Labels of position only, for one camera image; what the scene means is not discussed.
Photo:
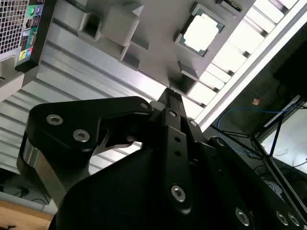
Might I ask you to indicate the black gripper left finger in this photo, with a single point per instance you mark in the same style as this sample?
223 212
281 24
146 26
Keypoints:
72 112

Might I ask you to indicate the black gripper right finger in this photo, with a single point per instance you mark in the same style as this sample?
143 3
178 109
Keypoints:
239 191

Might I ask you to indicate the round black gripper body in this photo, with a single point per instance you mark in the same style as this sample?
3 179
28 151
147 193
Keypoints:
120 191

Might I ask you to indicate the silver green CPU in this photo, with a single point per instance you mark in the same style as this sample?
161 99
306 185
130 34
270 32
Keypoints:
201 31

